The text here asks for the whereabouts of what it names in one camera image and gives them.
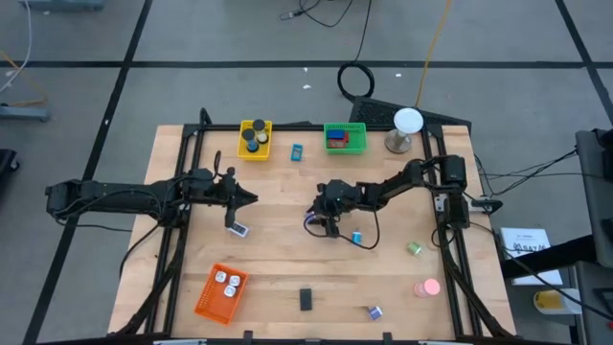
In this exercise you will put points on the orange plastic basket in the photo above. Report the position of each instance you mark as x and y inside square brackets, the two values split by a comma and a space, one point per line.
[211, 302]

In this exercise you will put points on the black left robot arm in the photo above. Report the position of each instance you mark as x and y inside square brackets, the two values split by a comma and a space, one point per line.
[120, 196]

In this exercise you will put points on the pink hourglass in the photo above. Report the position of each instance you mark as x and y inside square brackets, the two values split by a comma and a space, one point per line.
[431, 286]

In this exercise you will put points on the black hourglass white sand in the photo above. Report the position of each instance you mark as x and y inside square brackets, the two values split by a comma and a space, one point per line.
[259, 125]

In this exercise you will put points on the blue USB wall charger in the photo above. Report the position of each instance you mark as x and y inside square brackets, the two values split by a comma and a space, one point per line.
[356, 238]

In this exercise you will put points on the white digital clock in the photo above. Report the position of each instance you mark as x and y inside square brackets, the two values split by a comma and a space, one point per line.
[241, 231]

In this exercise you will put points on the white bulb table lamp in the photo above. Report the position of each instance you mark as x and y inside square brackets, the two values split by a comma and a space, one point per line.
[408, 121]

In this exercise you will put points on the yellow and white container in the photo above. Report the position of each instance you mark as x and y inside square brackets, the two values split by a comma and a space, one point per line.
[548, 300]

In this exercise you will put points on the black mesh computer case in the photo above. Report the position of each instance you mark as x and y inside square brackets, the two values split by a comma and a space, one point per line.
[373, 112]

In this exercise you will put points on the green plastic basket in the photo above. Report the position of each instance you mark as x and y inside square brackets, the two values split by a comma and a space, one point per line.
[358, 141]

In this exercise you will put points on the black metal beam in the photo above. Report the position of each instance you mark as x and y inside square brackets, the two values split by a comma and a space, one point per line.
[551, 259]

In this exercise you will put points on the white printed booklet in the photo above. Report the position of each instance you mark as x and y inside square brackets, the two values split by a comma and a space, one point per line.
[519, 239]

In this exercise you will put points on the black digital clock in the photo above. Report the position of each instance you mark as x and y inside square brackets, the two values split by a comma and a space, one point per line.
[305, 299]

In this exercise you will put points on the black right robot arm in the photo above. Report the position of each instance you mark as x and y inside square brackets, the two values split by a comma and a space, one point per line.
[397, 183]

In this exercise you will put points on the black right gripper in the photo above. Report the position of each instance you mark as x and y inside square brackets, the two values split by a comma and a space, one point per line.
[342, 196]

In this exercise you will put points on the green USB wall charger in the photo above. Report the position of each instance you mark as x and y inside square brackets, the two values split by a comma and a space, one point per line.
[230, 291]
[414, 247]

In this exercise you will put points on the purple USB wall charger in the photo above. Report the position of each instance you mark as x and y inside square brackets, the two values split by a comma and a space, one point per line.
[375, 313]
[234, 281]
[310, 219]

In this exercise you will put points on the light blue digital clock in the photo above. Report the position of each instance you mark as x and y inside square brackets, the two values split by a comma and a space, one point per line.
[297, 152]

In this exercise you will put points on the grey table foot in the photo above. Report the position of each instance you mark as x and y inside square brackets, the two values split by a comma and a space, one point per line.
[62, 6]
[24, 112]

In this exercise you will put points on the grey metal cabinet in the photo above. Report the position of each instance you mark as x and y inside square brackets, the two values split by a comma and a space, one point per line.
[591, 201]

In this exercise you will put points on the black aluminium rig frame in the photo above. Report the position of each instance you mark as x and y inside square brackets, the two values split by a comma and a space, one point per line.
[306, 127]

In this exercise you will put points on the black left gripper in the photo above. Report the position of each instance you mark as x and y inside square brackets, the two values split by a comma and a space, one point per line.
[218, 191]

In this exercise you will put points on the pink USB wall charger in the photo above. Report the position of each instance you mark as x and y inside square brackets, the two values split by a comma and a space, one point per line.
[220, 276]

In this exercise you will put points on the yellow plastic basket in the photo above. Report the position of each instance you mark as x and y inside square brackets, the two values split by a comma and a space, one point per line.
[266, 152]

